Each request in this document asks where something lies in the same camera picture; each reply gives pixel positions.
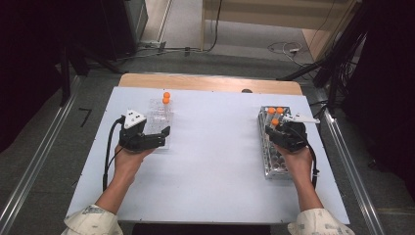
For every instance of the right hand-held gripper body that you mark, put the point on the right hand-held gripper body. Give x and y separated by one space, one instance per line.
293 137

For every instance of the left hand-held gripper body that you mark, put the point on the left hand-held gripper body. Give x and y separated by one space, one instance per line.
133 119

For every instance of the orange capped test tube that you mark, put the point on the orange capped test tube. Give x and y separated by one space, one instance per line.
271 111
275 122
280 110
166 95
165 101

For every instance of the clear plastic tube rack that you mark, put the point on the clear plastic tube rack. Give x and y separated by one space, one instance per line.
158 117

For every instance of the metal tube rack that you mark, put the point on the metal tube rack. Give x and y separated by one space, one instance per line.
274 160

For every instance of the person's right hand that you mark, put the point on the person's right hand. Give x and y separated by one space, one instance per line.
297 163

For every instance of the person's left hand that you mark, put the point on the person's left hand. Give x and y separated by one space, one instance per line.
129 161

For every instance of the white board sheet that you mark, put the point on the white board sheet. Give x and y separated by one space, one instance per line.
212 147

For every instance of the dark table grommet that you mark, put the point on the dark table grommet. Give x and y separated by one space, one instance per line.
247 90

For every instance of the grey power strip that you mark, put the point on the grey power strip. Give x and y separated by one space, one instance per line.
151 45

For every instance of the black metal stand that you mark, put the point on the black metal stand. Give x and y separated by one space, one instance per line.
65 75

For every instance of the dark cabinet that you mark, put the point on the dark cabinet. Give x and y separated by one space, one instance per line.
124 29

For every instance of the person's right patterned sleeve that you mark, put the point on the person's right patterned sleeve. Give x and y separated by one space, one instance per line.
319 223

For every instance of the person's patterned sleeve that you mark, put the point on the person's patterned sleeve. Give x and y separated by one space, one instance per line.
93 222
319 223

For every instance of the person's left patterned sleeve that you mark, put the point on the person's left patterned sleeve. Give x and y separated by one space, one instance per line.
93 222

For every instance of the dark curtain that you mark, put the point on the dark curtain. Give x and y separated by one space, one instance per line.
23 65
388 81

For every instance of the light wooden furniture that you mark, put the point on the light wooden furniture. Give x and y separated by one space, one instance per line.
277 13

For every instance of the metal floor rail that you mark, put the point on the metal floor rail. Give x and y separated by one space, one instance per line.
36 153
352 169

